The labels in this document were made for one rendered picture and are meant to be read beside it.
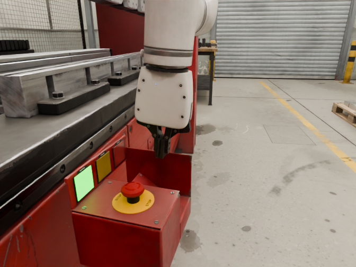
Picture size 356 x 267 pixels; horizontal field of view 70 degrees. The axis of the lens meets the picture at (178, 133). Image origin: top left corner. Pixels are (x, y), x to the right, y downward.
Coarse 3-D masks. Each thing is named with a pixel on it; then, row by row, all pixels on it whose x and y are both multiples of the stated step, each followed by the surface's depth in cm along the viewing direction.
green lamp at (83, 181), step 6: (90, 168) 45; (78, 174) 42; (84, 174) 43; (90, 174) 45; (78, 180) 42; (84, 180) 43; (90, 180) 45; (78, 186) 42; (84, 186) 43; (90, 186) 45; (78, 192) 42; (84, 192) 44; (78, 198) 42
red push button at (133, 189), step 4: (124, 184) 43; (128, 184) 43; (132, 184) 43; (136, 184) 43; (140, 184) 43; (124, 188) 42; (128, 188) 42; (132, 188) 42; (136, 188) 42; (140, 188) 42; (144, 188) 43; (124, 192) 41; (128, 192) 41; (132, 192) 41; (136, 192) 41; (140, 192) 42; (124, 196) 42; (128, 196) 41; (132, 196) 41; (136, 196) 41; (128, 200) 43; (132, 200) 42; (136, 200) 43
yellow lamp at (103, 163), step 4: (108, 152) 50; (104, 156) 49; (108, 156) 50; (100, 160) 47; (104, 160) 49; (108, 160) 50; (96, 164) 46; (100, 164) 48; (104, 164) 49; (108, 164) 50; (100, 168) 48; (104, 168) 49; (108, 168) 51; (100, 172) 48; (104, 172) 49; (108, 172) 51; (100, 176) 48; (104, 176) 49; (100, 180) 48
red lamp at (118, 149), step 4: (120, 144) 54; (116, 148) 53; (120, 148) 55; (116, 152) 53; (120, 152) 55; (124, 152) 57; (116, 156) 53; (120, 156) 55; (124, 156) 57; (116, 160) 53; (120, 160) 55; (116, 164) 54
